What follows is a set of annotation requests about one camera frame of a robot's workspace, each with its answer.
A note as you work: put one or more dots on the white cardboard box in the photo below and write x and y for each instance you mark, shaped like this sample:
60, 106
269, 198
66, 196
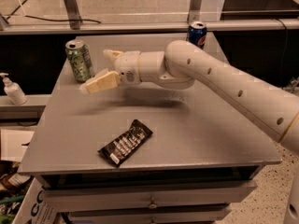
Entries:
34, 209

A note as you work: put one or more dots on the lower grey drawer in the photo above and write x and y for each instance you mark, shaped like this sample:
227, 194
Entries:
159, 215

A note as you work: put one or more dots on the white paper sheet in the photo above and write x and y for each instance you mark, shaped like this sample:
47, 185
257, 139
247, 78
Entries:
13, 144

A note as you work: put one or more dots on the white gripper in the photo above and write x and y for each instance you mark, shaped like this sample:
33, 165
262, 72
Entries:
127, 67

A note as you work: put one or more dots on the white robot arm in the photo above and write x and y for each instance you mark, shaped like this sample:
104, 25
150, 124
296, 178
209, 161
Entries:
274, 110

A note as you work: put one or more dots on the black snack bar wrapper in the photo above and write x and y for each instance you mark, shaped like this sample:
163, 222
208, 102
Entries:
125, 145

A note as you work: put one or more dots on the right metal post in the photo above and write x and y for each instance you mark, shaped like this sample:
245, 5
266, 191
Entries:
194, 10

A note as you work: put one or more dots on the upper grey drawer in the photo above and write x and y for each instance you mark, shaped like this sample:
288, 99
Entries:
151, 196

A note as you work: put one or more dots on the grey drawer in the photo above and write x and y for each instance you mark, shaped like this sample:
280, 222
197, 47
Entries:
159, 215
151, 196

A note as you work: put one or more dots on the green soda can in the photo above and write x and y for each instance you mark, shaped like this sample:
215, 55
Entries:
79, 58

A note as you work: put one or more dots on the left metal post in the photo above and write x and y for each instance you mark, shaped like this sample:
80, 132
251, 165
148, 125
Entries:
73, 14

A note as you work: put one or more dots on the blue pepsi can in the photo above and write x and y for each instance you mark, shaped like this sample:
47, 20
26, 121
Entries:
197, 34

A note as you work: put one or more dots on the metal post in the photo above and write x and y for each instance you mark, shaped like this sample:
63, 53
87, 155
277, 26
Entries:
194, 10
73, 14

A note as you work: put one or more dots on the white pump bottle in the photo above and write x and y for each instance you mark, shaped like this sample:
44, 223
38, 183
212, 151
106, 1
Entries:
13, 90

